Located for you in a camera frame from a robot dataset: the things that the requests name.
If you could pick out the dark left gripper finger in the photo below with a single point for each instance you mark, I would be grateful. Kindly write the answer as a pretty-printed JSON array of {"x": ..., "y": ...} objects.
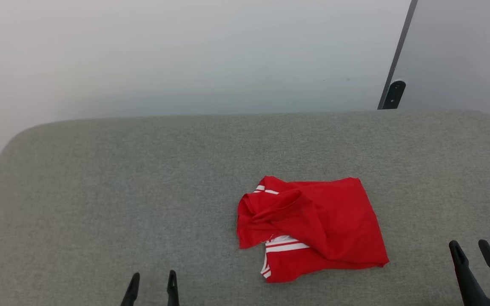
[
  {"x": 131, "y": 291},
  {"x": 172, "y": 291}
]

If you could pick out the red and white garment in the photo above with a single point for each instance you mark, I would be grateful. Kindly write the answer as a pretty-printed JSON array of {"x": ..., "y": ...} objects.
[{"x": 326, "y": 221}]

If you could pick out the grey fabric sofa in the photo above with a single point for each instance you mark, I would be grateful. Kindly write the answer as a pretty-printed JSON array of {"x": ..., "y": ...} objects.
[{"x": 100, "y": 204}]

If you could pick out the dark partition edge strip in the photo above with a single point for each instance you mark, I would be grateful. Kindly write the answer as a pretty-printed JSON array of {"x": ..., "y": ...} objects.
[{"x": 402, "y": 38}]

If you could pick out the black partition foot bracket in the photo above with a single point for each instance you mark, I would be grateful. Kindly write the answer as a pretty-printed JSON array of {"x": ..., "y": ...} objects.
[{"x": 394, "y": 94}]

